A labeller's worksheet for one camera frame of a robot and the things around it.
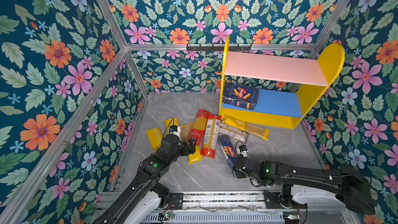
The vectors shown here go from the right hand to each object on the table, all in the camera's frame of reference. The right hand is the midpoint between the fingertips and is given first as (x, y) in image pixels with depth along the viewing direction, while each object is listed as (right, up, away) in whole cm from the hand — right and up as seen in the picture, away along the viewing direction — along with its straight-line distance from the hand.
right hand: (233, 169), depth 79 cm
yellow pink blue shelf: (+41, +47, +43) cm, 76 cm away
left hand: (-21, +16, -3) cm, 27 cm away
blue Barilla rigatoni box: (+6, +39, +12) cm, 41 cm away
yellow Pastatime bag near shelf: (+19, +17, +17) cm, 30 cm away
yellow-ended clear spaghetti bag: (-28, +17, +17) cm, 37 cm away
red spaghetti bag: (-20, +17, +17) cm, 31 cm away
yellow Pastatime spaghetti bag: (-36, +22, +22) cm, 48 cm away
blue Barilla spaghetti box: (-2, +8, +5) cm, 9 cm away
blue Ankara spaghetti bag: (-4, +12, +10) cm, 16 cm away
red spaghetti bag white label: (-12, +15, +14) cm, 23 cm away
